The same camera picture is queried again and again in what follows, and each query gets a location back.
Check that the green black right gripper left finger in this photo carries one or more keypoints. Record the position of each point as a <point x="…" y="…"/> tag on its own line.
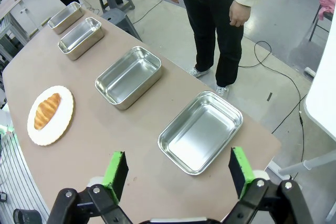
<point x="115" y="174"/>

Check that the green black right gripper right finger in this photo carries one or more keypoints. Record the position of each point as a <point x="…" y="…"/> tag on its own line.
<point x="244" y="171"/>

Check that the medium deep steel container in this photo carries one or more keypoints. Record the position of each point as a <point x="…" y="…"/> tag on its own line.
<point x="128" y="77"/>

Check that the small deep steel container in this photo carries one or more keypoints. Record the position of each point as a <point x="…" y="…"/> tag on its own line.
<point x="81" y="38"/>
<point x="65" y="18"/>

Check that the person's left hand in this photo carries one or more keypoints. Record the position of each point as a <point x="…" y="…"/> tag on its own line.
<point x="238" y="14"/>

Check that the large shallow steel tray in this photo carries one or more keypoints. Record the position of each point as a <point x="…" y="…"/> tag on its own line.
<point x="200" y="132"/>

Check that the patterned sneaker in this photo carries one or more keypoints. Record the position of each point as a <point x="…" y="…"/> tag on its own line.
<point x="222" y="90"/>
<point x="197" y="72"/>

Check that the white scalloped round plate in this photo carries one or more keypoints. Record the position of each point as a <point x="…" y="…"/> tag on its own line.
<point x="50" y="115"/>

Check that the golden brown croissant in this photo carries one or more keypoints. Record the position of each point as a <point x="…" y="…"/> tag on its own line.
<point x="46" y="111"/>

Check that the white standing desk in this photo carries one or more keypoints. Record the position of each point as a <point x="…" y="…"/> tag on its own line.
<point x="320" y="95"/>

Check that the person's black trousers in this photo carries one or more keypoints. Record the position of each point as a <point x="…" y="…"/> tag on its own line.
<point x="212" y="30"/>

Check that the black folding chair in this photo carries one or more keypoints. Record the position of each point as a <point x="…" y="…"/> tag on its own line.
<point x="321" y="22"/>

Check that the pink cloth on chair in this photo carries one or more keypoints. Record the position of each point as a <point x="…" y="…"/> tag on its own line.
<point x="326" y="3"/>

